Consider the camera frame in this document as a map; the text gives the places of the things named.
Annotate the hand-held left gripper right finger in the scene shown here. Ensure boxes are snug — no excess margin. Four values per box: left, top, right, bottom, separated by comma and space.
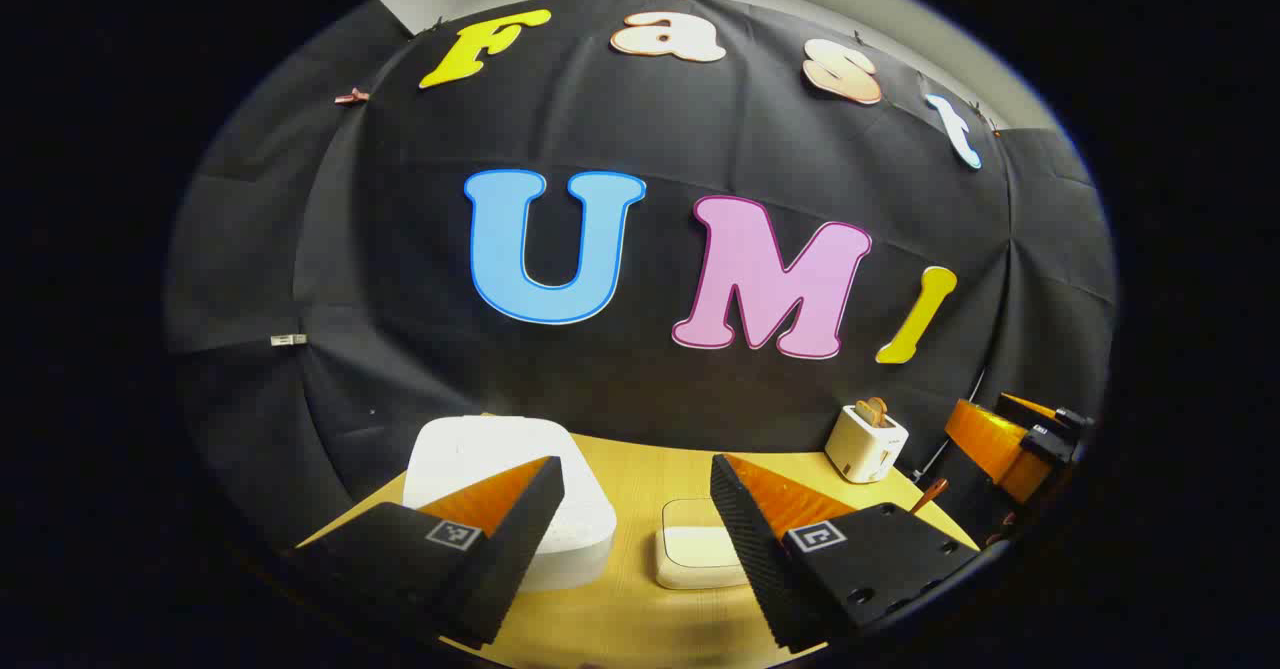
710, 454, 981, 655

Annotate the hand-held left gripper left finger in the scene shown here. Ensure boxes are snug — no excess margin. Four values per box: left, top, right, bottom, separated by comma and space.
290, 456, 566, 650

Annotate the white rice cooker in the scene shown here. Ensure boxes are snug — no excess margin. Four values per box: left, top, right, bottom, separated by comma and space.
403, 415, 618, 592

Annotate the clear plastic rice box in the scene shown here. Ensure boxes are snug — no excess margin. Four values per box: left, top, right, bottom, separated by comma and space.
655, 497, 751, 590

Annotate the white toaster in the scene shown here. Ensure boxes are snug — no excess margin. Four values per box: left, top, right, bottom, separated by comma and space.
825, 405, 909, 485

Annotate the black backdrop cloth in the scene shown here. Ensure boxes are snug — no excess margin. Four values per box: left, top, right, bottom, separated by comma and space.
165, 0, 1119, 550

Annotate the white toaster cable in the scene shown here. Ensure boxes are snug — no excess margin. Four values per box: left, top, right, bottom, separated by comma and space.
912, 369, 989, 480

